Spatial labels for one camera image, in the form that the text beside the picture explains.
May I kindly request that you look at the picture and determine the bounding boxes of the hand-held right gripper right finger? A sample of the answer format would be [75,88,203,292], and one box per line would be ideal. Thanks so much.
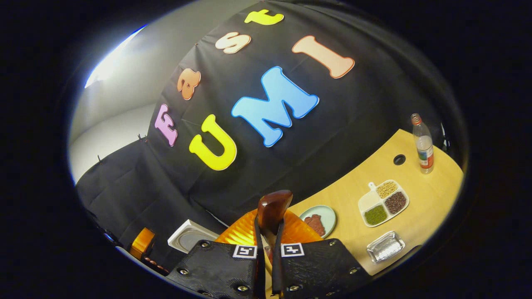
[271,210,371,299]

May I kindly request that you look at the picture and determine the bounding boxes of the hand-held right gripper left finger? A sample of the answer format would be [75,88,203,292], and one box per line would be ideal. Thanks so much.
[166,210,266,299]

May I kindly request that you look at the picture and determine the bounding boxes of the brown wooden spoon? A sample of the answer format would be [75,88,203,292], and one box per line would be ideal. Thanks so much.
[257,190,293,262]

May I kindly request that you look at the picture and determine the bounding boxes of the metal wire chopstick holder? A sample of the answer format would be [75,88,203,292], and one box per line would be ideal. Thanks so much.
[366,231,406,265]

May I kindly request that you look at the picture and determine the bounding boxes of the brown cooked meat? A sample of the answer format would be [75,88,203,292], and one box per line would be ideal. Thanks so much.
[304,214,327,236]

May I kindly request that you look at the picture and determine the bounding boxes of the light green plate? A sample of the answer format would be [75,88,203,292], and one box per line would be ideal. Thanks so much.
[299,205,337,238]

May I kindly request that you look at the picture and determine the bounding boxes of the black backdrop cloth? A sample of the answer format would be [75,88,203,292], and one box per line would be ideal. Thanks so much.
[75,0,458,270]

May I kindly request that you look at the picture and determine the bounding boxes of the green mung beans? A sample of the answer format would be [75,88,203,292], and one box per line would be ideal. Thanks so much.
[365,204,388,226]

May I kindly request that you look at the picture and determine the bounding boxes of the small white grain portion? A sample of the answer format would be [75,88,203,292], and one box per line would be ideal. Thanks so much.
[359,192,381,212]

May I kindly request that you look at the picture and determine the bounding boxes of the white divided tray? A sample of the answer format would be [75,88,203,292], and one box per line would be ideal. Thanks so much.
[358,179,410,228]

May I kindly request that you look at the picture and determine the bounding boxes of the dark red beans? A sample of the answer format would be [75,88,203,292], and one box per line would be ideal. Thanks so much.
[384,191,407,215]

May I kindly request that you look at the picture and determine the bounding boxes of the yellow soybeans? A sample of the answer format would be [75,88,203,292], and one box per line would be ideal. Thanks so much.
[377,181,397,199]

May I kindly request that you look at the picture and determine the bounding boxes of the clear plastic water bottle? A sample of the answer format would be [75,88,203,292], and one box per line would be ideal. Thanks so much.
[411,113,435,174]

